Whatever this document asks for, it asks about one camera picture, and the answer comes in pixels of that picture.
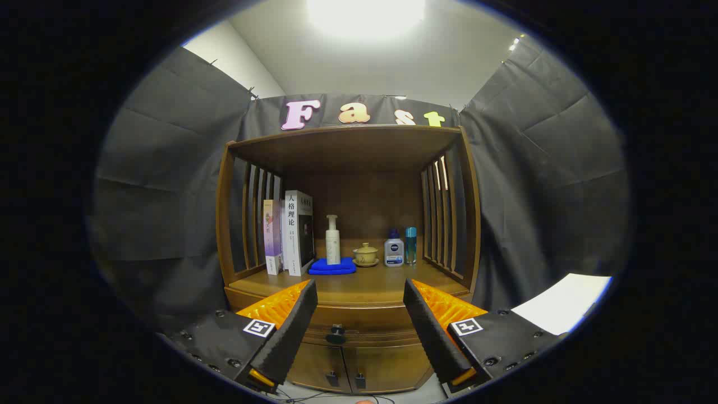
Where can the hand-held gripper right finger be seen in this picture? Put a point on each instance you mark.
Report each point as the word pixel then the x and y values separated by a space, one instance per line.
pixel 432 331

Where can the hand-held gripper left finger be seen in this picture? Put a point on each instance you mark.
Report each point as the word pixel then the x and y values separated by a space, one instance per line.
pixel 291 331

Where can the black round drawer knob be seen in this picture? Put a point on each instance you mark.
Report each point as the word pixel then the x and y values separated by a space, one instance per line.
pixel 336 335

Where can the brown wooden countertop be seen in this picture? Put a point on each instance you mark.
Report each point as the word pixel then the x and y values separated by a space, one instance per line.
pixel 381 283

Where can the brown wooden cabinet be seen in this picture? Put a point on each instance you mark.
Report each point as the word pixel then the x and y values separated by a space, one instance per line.
pixel 359 196

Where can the blue folded cloth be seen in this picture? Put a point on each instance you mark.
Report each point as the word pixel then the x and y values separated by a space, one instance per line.
pixel 321 267

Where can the white blue-capped lotion bottle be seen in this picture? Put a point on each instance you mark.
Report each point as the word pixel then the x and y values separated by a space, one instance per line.
pixel 394 252

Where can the white and black book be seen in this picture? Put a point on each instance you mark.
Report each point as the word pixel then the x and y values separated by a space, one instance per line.
pixel 290 241

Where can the white pump bottle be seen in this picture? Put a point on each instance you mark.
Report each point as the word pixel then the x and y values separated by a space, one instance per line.
pixel 333 249

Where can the purple book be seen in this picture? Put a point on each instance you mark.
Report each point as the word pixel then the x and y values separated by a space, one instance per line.
pixel 272 241

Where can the teal glass bottle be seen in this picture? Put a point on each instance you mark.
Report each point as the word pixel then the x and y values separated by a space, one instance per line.
pixel 411 241

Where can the yellow lidded teacup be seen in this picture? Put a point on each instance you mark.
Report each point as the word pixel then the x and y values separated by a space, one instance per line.
pixel 366 255

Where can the white grey box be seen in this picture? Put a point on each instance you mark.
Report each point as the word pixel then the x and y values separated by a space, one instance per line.
pixel 561 306

